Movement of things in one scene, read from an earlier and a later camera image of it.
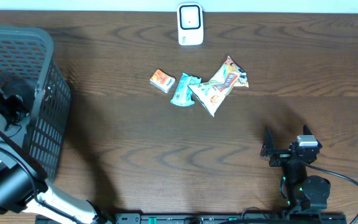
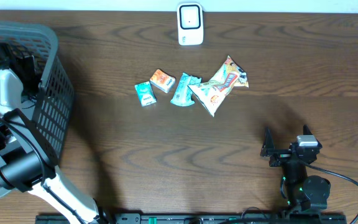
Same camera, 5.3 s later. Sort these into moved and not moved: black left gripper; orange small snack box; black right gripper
Moved: black left gripper
Not moved: black right gripper; orange small snack box
